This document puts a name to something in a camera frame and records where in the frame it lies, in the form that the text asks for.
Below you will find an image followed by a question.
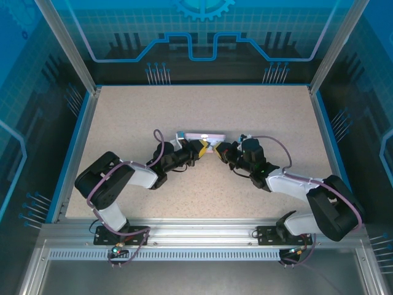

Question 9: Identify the blue cartoon tin box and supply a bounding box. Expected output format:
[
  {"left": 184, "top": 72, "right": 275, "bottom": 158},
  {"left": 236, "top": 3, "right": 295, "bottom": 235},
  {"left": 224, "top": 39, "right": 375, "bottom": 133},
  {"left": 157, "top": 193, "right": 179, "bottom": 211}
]
[{"left": 184, "top": 132, "right": 228, "bottom": 154}]

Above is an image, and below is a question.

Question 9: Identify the slotted grey cable duct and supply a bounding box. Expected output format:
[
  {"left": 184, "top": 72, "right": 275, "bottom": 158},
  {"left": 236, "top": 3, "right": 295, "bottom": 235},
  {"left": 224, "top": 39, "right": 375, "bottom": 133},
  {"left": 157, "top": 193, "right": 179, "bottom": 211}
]
[{"left": 48, "top": 249, "right": 282, "bottom": 263}]

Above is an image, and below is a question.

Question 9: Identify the aluminium frame post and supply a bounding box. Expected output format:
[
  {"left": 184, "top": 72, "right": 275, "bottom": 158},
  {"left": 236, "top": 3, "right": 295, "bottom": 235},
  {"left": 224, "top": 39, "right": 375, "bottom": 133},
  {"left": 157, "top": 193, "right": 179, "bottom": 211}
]
[
  {"left": 308, "top": 0, "right": 371, "bottom": 96},
  {"left": 33, "top": 0, "right": 103, "bottom": 95}
]

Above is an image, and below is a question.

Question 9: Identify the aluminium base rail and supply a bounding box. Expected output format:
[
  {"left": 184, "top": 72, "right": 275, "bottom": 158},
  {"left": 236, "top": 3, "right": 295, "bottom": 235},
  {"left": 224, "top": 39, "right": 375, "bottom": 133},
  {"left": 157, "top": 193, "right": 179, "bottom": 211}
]
[{"left": 39, "top": 218, "right": 369, "bottom": 247}]

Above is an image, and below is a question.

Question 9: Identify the small connector with green light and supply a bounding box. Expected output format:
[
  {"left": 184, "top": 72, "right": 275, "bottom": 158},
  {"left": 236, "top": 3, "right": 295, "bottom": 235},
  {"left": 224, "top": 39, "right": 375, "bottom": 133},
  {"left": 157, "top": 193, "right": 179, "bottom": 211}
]
[
  {"left": 109, "top": 243, "right": 128, "bottom": 259},
  {"left": 282, "top": 245, "right": 308, "bottom": 258}
]

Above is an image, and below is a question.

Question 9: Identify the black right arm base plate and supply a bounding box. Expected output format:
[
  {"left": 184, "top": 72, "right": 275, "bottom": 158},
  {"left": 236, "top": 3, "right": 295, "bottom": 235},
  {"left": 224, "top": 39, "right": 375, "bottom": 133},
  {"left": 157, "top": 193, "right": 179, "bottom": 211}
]
[{"left": 255, "top": 225, "right": 314, "bottom": 246}]

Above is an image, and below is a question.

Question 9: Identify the aluminium side rail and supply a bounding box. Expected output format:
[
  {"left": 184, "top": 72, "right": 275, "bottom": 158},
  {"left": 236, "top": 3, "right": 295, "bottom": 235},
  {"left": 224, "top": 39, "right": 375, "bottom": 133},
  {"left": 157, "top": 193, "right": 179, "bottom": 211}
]
[
  {"left": 50, "top": 87, "right": 102, "bottom": 224},
  {"left": 308, "top": 87, "right": 365, "bottom": 224}
]

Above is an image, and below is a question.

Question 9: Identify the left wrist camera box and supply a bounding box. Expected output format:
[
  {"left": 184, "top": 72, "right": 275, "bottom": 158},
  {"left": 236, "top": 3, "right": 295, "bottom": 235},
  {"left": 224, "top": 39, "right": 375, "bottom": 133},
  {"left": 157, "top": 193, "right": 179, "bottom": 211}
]
[{"left": 174, "top": 131, "right": 187, "bottom": 149}]

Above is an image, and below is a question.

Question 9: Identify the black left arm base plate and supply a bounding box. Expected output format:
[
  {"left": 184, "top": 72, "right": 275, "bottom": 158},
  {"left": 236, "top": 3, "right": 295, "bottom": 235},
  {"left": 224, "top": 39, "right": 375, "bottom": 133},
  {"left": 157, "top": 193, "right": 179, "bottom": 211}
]
[{"left": 93, "top": 225, "right": 150, "bottom": 246}]

